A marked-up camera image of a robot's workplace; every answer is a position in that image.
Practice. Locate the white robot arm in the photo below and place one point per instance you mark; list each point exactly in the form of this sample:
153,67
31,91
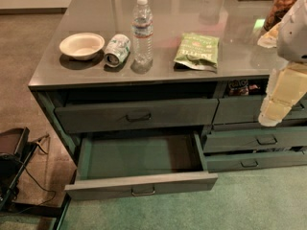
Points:
287,85

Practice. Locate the snack bags in drawer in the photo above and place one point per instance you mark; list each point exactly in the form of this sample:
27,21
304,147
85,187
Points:
246,87

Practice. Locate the green chip bag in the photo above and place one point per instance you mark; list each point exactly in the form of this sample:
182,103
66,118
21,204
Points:
198,52

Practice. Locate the glass jar of snacks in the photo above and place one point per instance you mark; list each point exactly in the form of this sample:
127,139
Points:
277,11

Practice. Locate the green cabinet with grey top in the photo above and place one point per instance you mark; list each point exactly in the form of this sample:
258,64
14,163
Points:
60,81

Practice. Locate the clear plastic water bottle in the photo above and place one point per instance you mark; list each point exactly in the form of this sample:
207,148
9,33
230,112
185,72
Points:
142,28

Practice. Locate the green white soda can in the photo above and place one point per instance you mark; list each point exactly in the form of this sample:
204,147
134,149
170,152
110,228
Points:
117,50

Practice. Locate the white paper bowl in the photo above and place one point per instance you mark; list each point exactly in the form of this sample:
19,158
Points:
82,46

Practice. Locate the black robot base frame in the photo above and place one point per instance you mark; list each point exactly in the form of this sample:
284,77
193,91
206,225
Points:
16,152

